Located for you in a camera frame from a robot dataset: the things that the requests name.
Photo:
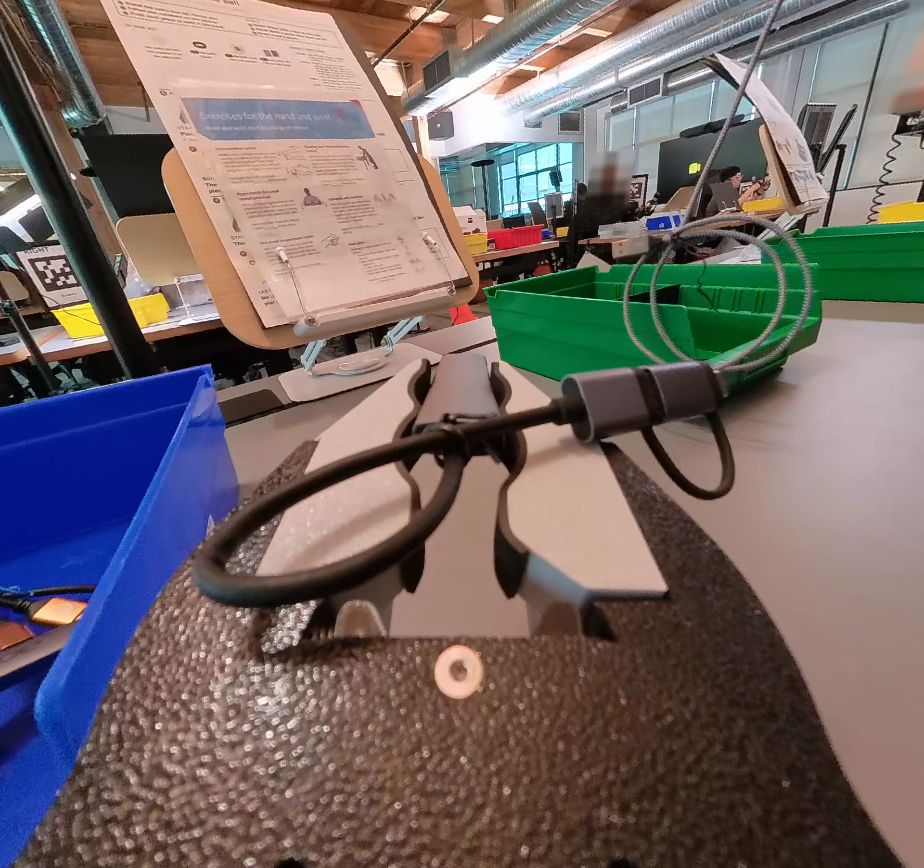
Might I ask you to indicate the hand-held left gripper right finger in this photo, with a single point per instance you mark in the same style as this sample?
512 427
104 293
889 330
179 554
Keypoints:
585 521

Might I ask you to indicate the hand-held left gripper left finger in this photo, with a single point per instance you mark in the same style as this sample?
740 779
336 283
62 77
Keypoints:
364 420

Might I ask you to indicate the green plastic bin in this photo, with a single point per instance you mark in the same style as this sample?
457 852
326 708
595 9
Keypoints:
563 327
852 262

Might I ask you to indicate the blue plastic bin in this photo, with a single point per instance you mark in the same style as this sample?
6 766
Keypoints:
108 485

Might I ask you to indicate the grey desk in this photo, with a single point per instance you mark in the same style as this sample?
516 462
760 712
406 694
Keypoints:
794 521

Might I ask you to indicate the yellow plastic bin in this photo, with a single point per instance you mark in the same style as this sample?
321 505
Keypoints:
899 211
476 241
108 316

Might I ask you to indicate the clear acrylic stand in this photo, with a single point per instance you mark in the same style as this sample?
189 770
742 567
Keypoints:
189 294

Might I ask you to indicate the red plastic bin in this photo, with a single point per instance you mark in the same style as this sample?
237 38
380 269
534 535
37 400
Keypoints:
514 236

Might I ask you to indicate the document stand with instruction sheet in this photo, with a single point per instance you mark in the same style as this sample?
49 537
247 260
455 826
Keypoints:
289 182

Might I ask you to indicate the small wooden board stand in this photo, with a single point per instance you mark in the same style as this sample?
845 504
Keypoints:
155 247

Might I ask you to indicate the small tag sign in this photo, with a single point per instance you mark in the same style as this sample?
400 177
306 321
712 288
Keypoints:
640 187

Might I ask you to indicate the black white tag sign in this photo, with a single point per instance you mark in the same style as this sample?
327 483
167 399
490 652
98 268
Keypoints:
54 272

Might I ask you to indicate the black stand pole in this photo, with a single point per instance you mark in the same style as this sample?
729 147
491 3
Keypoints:
72 233

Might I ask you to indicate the black monitor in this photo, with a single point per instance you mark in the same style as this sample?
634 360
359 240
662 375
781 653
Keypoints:
678 153

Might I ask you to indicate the document stand with paper sheet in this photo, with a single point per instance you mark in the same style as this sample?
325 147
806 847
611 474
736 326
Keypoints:
787 146

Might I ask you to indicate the black wall speaker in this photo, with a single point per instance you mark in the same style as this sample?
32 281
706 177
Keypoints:
440 124

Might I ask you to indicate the silver duct with vent grilles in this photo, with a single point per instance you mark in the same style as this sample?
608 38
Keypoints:
520 38

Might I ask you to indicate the silver spiral duct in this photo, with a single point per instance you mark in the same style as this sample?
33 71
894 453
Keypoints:
722 38
50 31

